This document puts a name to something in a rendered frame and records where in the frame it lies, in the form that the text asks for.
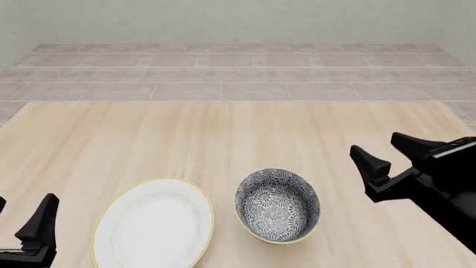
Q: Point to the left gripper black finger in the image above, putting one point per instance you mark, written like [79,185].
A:
[41,223]
[2,203]

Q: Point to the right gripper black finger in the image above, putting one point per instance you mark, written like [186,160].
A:
[414,146]
[370,166]

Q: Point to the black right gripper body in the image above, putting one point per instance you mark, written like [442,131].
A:
[409,185]

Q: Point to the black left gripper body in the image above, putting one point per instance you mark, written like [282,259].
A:
[26,258]

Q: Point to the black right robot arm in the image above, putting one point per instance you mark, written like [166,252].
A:
[465,206]

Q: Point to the patterned black and white bowl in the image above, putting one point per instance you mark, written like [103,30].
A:
[277,206]

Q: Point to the white plate with yellow rim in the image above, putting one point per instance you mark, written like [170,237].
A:
[156,223]

